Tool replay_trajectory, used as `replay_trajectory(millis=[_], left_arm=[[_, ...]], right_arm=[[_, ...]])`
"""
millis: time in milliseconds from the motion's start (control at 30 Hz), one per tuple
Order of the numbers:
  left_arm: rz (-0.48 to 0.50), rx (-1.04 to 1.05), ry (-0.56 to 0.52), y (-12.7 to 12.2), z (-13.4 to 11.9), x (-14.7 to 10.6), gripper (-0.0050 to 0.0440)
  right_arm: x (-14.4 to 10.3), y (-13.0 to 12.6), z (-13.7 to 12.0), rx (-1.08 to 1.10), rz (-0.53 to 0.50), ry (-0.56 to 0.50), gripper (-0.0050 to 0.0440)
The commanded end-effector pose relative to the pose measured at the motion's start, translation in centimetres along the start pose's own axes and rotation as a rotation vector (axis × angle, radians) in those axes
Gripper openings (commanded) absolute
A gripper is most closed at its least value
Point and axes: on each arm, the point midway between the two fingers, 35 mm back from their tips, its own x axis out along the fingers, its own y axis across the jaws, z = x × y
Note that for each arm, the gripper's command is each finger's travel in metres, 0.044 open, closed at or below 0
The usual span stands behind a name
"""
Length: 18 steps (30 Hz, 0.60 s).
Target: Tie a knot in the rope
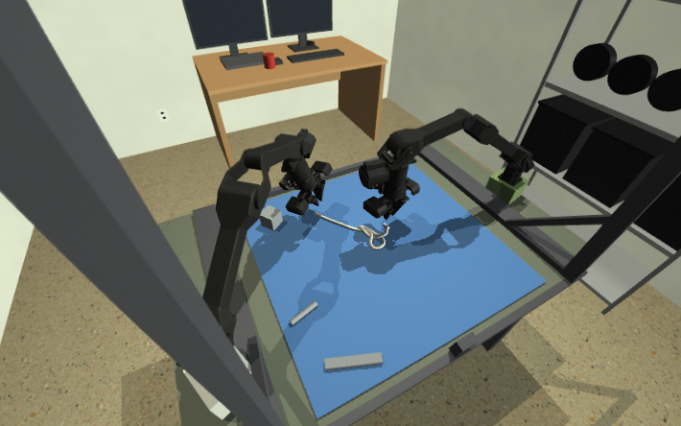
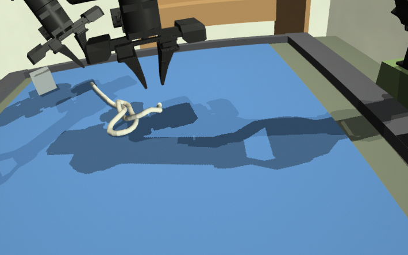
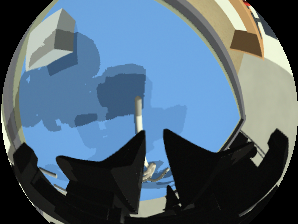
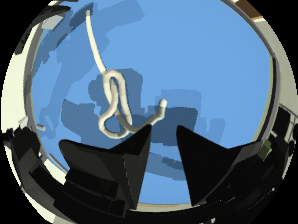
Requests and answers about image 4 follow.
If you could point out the white rope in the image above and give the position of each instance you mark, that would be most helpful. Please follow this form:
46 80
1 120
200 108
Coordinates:
111 93

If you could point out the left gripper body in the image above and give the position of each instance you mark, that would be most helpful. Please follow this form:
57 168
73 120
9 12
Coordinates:
20 46

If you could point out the blue mat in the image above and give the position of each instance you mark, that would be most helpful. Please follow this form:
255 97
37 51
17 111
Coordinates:
199 55

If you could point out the silver metal pin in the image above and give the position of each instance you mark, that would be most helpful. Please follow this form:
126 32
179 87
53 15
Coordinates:
40 127

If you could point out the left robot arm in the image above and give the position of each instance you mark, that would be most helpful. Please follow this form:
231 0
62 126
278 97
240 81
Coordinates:
6 139

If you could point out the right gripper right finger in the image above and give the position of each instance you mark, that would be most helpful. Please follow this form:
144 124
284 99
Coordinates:
206 164

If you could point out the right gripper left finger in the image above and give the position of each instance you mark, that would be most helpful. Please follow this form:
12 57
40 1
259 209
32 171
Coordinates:
127 169

